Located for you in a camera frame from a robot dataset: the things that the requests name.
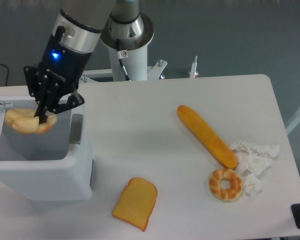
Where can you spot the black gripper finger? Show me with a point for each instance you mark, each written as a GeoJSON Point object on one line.
{"type": "Point", "coordinates": [73, 101]}
{"type": "Point", "coordinates": [43, 111]}

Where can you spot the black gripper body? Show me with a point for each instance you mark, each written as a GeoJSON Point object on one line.
{"type": "Point", "coordinates": [57, 75]}

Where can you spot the pale round bread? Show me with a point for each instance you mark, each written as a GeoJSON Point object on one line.
{"type": "Point", "coordinates": [22, 120]}

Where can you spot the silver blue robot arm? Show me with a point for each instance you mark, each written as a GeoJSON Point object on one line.
{"type": "Point", "coordinates": [85, 20]}

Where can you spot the white trash can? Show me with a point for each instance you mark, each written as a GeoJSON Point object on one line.
{"type": "Point", "coordinates": [57, 165]}

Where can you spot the orange toast slice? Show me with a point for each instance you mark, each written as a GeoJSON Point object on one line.
{"type": "Point", "coordinates": [136, 203]}

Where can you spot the long orange baguette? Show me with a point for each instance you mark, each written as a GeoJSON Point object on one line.
{"type": "Point", "coordinates": [207, 136]}

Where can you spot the large crumpled white tissue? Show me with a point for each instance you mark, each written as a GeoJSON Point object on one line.
{"type": "Point", "coordinates": [252, 157]}

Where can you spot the small crumpled white tissue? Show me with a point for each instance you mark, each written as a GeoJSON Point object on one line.
{"type": "Point", "coordinates": [252, 185]}

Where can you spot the white clamp bracket left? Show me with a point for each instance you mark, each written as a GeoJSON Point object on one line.
{"type": "Point", "coordinates": [99, 75]}

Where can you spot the white clamp bracket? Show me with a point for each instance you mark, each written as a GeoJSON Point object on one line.
{"type": "Point", "coordinates": [99, 75]}
{"type": "Point", "coordinates": [193, 71]}

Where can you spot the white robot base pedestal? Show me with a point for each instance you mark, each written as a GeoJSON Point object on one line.
{"type": "Point", "coordinates": [127, 46]}

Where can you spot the white clamp bracket right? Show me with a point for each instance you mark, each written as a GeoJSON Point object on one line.
{"type": "Point", "coordinates": [193, 71]}

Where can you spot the braided ring bread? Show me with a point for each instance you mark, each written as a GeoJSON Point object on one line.
{"type": "Point", "coordinates": [225, 185]}

